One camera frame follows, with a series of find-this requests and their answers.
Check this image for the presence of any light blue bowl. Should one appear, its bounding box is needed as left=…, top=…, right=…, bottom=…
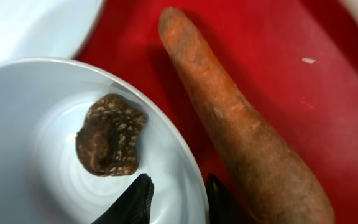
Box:
left=0, top=58, right=209, bottom=223

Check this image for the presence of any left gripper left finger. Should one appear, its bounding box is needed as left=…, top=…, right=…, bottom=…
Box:
left=92, top=173, right=154, bottom=224

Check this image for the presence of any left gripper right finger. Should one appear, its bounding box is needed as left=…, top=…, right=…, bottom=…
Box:
left=206, top=174, right=254, bottom=224

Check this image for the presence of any red serving tray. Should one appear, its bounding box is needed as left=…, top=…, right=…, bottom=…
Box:
left=77, top=0, right=358, bottom=223

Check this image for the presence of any dark dried mushroom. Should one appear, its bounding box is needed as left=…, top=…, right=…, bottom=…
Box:
left=75, top=93, right=147, bottom=177

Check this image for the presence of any orange carrot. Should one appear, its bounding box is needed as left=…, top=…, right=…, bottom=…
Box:
left=158, top=7, right=336, bottom=223

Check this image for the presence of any large light blue plate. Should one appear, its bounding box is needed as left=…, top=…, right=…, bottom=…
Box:
left=0, top=0, right=105, bottom=62

